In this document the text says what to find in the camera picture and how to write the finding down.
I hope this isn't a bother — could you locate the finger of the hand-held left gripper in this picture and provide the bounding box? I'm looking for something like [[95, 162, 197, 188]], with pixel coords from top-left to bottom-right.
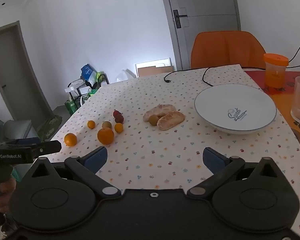
[[31, 140, 62, 158], [5, 137, 42, 146]]

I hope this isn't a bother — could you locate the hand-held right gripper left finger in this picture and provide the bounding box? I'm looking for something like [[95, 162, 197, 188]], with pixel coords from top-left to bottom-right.
[[27, 146, 122, 201]]

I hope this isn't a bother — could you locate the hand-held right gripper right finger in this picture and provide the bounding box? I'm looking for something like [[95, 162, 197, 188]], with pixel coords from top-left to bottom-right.
[[187, 147, 288, 200]]

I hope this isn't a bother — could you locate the medium orange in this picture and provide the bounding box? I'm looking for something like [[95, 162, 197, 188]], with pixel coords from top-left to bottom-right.
[[64, 133, 78, 147]]

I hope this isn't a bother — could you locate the large orange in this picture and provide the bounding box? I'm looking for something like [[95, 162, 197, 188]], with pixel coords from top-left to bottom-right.
[[97, 127, 115, 145]]

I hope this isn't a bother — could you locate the white plate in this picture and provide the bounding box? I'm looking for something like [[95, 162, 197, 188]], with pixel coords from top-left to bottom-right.
[[194, 84, 277, 135]]

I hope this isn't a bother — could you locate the person's left hand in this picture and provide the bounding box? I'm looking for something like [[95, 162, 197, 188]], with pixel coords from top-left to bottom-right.
[[0, 177, 17, 214]]

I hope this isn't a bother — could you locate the grey sofa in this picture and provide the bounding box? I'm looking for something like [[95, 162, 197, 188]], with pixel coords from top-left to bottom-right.
[[0, 108, 33, 143]]

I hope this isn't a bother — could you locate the camouflage bag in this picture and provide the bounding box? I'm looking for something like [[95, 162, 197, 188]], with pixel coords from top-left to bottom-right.
[[37, 115, 63, 142]]

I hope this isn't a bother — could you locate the green bag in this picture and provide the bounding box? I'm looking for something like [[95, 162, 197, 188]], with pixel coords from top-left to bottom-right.
[[65, 99, 77, 115]]

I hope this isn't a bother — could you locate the floral white tablecloth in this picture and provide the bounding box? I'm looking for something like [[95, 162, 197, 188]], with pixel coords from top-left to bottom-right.
[[40, 64, 300, 240]]

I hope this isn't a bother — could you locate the black metal rack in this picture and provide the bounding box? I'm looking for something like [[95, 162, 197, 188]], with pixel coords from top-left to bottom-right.
[[66, 73, 109, 107]]

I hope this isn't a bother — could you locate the grey-framed side door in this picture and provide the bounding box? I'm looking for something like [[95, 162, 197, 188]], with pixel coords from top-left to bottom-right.
[[0, 21, 53, 140]]

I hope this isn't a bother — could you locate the blue plastic bag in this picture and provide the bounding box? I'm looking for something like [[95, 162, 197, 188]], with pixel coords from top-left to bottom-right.
[[80, 64, 97, 82]]

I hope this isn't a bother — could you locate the white plastic bag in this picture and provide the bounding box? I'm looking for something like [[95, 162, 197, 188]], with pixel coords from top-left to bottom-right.
[[115, 69, 136, 82]]

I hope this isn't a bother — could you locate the orange printed table mat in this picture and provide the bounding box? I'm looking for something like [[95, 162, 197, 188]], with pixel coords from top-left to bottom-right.
[[244, 70, 300, 160]]

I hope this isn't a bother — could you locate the brown cardboard sheet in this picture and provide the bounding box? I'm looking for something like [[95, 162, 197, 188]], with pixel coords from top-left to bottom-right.
[[137, 65, 175, 77]]

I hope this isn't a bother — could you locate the orange-lidded plastic jar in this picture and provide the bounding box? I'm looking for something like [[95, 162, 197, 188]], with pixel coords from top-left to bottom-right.
[[263, 53, 289, 89]]

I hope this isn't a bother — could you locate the orange chair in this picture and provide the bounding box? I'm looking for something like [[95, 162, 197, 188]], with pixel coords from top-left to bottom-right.
[[191, 31, 267, 70]]

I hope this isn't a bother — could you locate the white framed board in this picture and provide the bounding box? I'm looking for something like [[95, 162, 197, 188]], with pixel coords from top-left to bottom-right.
[[134, 57, 172, 78]]

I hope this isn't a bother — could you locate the grey door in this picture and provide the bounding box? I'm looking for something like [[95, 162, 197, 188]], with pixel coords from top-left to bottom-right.
[[158, 0, 241, 71]]

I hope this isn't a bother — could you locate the black plug cable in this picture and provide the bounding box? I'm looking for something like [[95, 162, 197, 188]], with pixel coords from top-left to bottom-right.
[[164, 67, 217, 88]]

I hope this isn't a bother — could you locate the long dark cable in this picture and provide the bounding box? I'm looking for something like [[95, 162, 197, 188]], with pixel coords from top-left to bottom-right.
[[241, 40, 300, 70]]

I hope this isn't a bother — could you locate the black door handle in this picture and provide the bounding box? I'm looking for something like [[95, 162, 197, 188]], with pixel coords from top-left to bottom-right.
[[173, 9, 188, 29]]

